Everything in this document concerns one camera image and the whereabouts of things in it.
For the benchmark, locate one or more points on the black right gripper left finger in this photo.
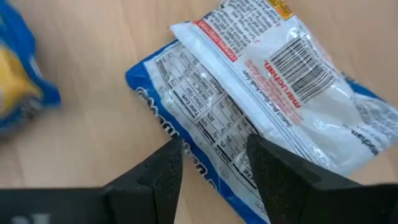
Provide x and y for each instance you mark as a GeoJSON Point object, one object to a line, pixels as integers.
{"type": "Point", "coordinates": [155, 186]}

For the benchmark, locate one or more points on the blue Maruchan noodle packet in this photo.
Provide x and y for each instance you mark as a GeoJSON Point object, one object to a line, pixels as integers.
{"type": "Point", "coordinates": [15, 77]}
{"type": "Point", "coordinates": [248, 77]}

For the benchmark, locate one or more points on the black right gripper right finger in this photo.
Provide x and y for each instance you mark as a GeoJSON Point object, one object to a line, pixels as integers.
{"type": "Point", "coordinates": [289, 186]}

